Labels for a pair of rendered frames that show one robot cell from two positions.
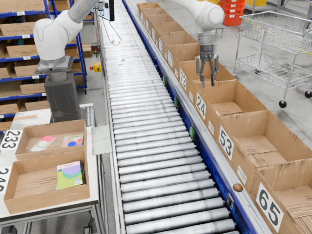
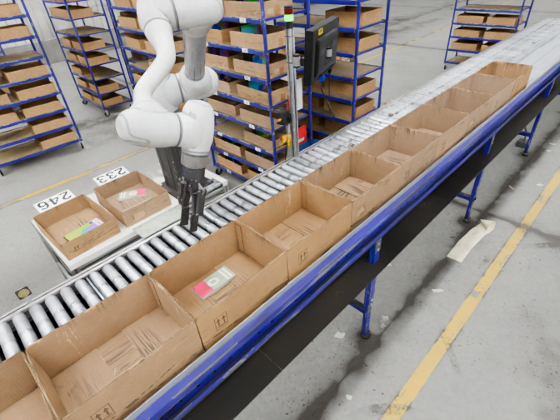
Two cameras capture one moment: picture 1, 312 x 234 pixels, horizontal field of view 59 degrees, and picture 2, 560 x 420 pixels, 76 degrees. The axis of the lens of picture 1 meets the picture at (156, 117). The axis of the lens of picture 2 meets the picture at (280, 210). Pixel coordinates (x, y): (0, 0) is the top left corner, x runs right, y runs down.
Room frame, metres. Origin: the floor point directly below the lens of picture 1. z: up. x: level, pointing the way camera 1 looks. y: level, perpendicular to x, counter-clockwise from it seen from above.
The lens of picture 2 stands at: (1.13, -1.35, 1.93)
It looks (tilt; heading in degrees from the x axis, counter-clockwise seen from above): 36 degrees down; 58
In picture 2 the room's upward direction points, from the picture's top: 5 degrees counter-clockwise
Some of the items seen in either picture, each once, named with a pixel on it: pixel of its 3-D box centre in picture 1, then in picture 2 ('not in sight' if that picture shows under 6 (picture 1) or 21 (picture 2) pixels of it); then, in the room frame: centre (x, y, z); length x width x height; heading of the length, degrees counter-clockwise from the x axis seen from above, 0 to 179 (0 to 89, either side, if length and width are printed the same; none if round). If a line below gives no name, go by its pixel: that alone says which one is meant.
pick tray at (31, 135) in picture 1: (54, 141); (132, 197); (1.36, 0.64, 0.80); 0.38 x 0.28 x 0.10; 101
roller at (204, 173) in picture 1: (165, 181); (116, 302); (1.07, -0.04, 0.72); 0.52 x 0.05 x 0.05; 100
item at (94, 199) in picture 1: (48, 148); (134, 201); (1.37, 0.69, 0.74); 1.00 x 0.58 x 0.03; 12
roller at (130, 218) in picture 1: (174, 210); (70, 331); (0.87, -0.08, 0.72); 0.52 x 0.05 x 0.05; 100
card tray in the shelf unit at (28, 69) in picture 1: (39, 63); (268, 112); (2.68, 1.19, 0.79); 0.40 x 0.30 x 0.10; 102
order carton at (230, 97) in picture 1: (227, 108); (222, 278); (1.43, -0.44, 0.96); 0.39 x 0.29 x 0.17; 10
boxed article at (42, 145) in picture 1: (42, 145); (132, 194); (1.38, 0.72, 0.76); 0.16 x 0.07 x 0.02; 160
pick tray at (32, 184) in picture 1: (50, 178); (77, 224); (1.04, 0.56, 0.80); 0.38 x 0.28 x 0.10; 104
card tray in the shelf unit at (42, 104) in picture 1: (47, 98); (272, 154); (2.68, 1.20, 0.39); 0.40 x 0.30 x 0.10; 101
